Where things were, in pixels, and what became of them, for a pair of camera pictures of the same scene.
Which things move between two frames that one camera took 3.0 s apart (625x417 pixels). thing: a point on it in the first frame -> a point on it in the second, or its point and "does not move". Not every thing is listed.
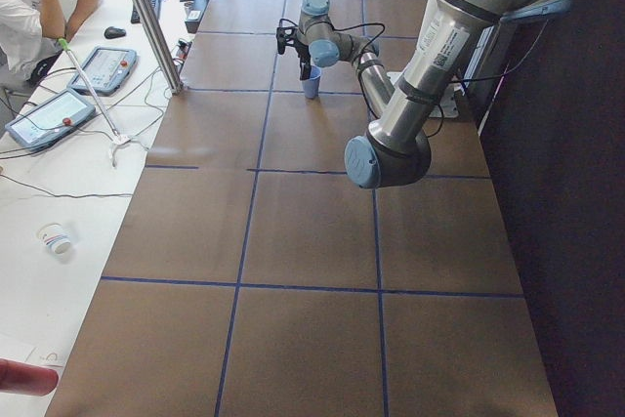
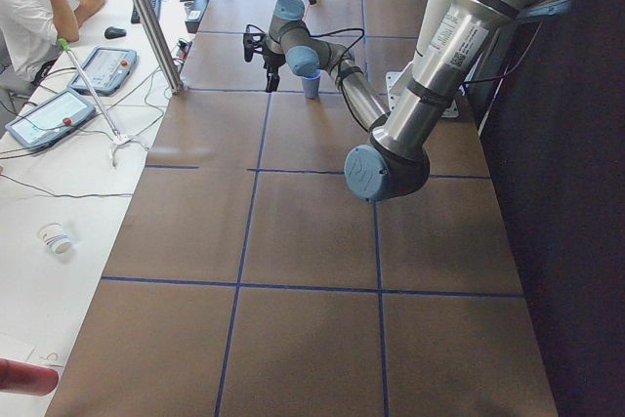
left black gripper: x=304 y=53 -> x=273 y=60
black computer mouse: x=113 y=32 does not move
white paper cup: x=55 y=236 does not move
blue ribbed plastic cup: x=312 y=84 does not move
